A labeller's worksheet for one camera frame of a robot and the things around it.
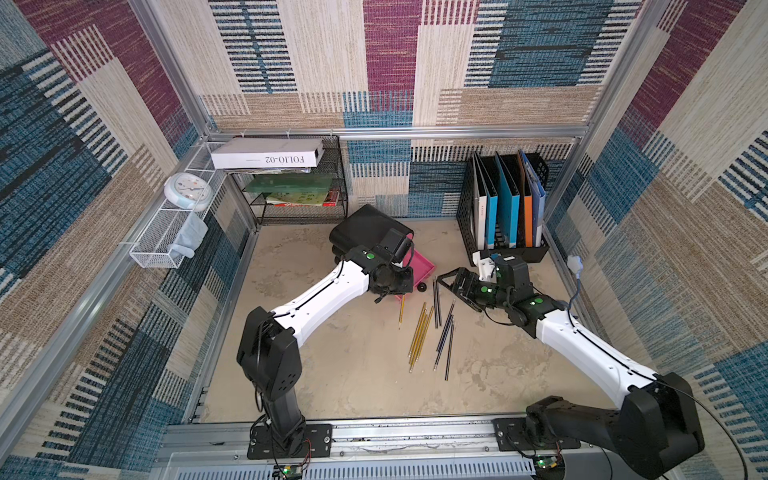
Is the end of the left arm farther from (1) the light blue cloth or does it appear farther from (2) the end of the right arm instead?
(1) the light blue cloth

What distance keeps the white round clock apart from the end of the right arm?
64 cm

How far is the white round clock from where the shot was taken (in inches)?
28.9

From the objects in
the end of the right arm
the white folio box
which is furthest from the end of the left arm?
the white folio box

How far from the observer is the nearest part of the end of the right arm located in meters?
0.64

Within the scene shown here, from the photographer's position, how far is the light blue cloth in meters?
0.66

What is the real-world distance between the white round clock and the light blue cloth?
0.04 metres
